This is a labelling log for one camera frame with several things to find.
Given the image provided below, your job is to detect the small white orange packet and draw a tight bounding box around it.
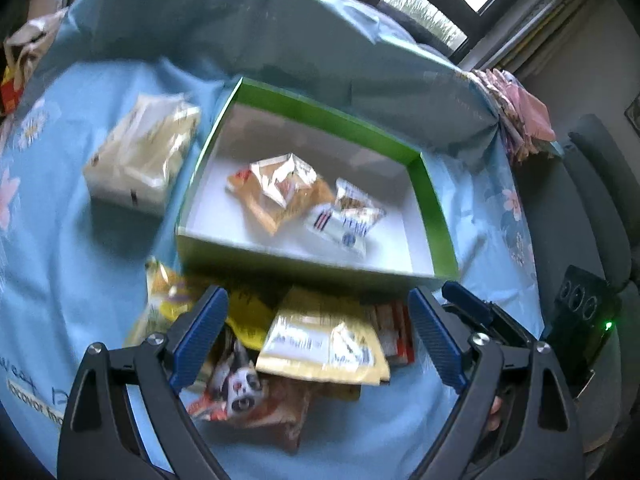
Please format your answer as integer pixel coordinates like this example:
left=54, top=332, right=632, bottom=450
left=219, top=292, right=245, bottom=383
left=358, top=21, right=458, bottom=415
left=334, top=177, right=387, bottom=226

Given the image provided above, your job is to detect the pale yellow snack packet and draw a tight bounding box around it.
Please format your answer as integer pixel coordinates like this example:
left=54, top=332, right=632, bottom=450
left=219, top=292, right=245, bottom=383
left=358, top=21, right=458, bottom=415
left=256, top=286, right=392, bottom=387

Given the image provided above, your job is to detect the person's right hand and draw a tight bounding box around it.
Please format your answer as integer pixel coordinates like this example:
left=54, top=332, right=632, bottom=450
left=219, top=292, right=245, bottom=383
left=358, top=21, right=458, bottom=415
left=486, top=395, right=503, bottom=432

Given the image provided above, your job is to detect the grey chair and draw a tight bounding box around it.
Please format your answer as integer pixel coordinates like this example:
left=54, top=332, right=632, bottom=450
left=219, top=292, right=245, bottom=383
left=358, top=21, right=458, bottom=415
left=520, top=112, right=640, bottom=411

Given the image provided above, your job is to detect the brown bag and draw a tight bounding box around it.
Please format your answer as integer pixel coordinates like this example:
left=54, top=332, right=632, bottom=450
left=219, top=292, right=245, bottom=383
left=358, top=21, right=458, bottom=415
left=2, top=7, right=68, bottom=86

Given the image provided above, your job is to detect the white tissue pack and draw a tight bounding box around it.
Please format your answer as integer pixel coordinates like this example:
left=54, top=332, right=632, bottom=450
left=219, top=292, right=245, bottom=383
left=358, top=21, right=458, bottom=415
left=82, top=92, right=202, bottom=217

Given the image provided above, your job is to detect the pink folded cloth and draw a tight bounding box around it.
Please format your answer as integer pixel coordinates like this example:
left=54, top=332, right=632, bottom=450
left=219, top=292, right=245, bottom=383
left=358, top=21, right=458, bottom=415
left=472, top=67, right=557, bottom=163

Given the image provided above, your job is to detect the yellow white snack bag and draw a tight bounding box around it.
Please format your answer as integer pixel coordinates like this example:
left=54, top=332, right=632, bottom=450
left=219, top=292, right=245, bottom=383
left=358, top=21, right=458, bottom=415
left=125, top=256, right=201, bottom=346

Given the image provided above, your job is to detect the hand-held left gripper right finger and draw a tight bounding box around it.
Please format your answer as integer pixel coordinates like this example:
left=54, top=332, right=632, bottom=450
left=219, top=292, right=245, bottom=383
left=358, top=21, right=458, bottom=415
left=407, top=286, right=586, bottom=480

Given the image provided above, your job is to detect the white blue-red print packet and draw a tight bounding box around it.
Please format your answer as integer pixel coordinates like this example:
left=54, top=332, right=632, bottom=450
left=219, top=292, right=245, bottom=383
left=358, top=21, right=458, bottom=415
left=305, top=204, right=368, bottom=256

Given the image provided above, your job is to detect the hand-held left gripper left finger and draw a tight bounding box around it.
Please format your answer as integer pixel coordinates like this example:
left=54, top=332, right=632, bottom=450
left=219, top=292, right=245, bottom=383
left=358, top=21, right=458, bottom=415
left=56, top=285, right=231, bottom=480

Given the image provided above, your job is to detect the cartoon animal snack packet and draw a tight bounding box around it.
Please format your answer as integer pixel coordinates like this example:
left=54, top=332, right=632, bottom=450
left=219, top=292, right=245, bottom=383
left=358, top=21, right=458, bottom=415
left=186, top=340, right=313, bottom=453

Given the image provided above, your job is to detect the blue floral quilt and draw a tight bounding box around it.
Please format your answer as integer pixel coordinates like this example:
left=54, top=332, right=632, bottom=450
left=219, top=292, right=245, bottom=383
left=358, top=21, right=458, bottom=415
left=35, top=0, right=501, bottom=161

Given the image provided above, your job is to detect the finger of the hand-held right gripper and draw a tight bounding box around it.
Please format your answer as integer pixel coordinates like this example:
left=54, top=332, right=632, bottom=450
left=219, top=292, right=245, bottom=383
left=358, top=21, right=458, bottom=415
left=441, top=281, right=540, bottom=348

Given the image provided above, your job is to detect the red yellow box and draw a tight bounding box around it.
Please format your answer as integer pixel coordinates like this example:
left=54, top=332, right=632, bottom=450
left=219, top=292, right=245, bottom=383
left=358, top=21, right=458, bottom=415
left=0, top=67, right=26, bottom=116

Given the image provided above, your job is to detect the pale curtain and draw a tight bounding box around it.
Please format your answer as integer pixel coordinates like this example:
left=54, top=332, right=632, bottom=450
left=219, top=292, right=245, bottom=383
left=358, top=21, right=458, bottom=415
left=500, top=0, right=588, bottom=76

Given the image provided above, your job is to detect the green cardboard box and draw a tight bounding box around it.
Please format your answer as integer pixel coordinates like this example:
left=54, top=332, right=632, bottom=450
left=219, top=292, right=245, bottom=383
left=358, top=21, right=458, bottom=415
left=175, top=76, right=460, bottom=297

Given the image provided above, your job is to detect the bright yellow snack packet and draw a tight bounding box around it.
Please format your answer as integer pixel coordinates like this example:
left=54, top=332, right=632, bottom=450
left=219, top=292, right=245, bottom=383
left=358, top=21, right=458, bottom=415
left=220, top=285, right=281, bottom=351

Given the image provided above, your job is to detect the red orange snack packet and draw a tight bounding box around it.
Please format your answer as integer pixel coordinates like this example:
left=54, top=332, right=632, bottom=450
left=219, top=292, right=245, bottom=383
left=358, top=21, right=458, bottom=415
left=372, top=301, right=416, bottom=366

